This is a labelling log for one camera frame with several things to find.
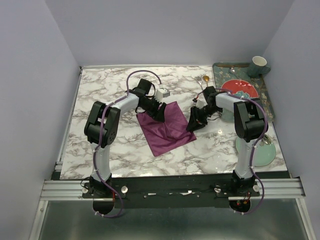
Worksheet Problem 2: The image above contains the gold spoon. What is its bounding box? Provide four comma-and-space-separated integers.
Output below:
202, 75, 210, 87

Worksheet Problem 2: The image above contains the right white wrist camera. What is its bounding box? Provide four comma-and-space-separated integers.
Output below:
195, 99, 206, 109

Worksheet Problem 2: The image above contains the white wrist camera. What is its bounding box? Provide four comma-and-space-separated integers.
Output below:
195, 99, 206, 109
154, 88, 171, 102

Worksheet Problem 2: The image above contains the dark teal mug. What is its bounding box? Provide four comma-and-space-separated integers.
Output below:
247, 56, 271, 78

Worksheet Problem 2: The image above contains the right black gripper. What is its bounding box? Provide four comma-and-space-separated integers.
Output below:
185, 104, 222, 133

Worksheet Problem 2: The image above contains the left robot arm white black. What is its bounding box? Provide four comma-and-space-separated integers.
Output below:
84, 78, 170, 198

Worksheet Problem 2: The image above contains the aluminium frame rail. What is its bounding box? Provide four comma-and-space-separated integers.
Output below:
30, 171, 309, 240

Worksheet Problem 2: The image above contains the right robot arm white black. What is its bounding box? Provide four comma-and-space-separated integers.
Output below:
186, 86, 269, 196

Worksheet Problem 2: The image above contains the silver fork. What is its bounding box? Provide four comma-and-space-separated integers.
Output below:
195, 76, 204, 91

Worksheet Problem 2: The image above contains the purple cloth napkin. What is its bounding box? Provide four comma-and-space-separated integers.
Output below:
136, 101, 197, 157

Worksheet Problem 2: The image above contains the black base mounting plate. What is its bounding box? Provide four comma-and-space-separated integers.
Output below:
81, 173, 260, 209

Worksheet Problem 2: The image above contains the light green plate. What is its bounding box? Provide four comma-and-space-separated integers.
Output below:
235, 136, 276, 167

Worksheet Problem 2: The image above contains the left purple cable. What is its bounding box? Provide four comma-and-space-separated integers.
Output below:
92, 70, 163, 219

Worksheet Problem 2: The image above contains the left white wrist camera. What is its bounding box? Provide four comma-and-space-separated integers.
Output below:
154, 88, 171, 102

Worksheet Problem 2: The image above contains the gold knife on placemat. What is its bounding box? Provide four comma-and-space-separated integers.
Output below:
216, 63, 249, 68

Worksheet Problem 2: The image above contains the silver spoon on placemat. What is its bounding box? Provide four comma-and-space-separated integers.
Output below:
228, 67, 240, 79

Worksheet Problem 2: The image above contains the red and teal plate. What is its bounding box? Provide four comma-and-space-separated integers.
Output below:
221, 79, 259, 99

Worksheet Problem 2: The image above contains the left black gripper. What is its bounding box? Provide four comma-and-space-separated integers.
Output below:
140, 95, 167, 123

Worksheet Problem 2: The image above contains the floral teal placemat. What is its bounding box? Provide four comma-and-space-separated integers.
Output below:
212, 62, 275, 122

